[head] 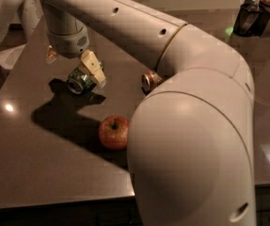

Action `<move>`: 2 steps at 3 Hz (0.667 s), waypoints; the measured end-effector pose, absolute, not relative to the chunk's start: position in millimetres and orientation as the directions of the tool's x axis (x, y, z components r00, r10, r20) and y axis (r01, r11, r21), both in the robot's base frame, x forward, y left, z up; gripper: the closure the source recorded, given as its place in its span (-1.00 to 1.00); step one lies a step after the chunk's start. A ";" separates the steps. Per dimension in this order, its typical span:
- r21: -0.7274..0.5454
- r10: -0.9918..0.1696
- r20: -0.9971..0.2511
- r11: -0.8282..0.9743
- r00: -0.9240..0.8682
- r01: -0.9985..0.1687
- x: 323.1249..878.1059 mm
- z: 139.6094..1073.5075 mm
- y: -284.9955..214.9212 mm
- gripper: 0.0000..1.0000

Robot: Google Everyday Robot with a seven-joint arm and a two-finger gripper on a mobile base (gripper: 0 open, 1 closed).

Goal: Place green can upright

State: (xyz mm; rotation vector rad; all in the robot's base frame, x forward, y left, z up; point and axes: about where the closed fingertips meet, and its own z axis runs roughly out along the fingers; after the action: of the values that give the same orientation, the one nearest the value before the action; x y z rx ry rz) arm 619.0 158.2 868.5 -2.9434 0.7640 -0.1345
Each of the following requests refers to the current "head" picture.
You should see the red apple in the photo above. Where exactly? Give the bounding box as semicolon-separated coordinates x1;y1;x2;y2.
98;116;129;151

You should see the green soda can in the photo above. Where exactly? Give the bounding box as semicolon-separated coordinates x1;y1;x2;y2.
66;61;106;95

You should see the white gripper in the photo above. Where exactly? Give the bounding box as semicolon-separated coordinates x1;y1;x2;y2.
41;3;106;88

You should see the black basket container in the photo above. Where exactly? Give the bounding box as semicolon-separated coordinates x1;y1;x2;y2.
233;2;270;37

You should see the brown soda can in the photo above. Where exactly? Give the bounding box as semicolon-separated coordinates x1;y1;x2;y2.
141;71;163;93

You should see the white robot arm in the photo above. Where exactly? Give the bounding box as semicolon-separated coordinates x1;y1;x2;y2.
0;0;256;226

